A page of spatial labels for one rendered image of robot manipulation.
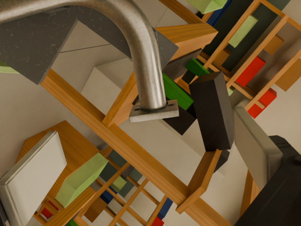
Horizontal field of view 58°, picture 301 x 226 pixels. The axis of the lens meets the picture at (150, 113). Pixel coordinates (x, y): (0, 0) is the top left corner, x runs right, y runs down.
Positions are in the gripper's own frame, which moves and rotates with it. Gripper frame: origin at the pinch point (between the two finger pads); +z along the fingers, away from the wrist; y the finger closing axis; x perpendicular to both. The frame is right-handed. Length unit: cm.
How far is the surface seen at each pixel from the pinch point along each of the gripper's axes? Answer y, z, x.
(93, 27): -5.9, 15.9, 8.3
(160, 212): -66, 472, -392
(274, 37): 193, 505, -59
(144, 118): -1.1, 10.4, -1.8
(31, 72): -15.0, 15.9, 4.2
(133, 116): -2.3, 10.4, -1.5
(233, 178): 114, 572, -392
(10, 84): -123, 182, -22
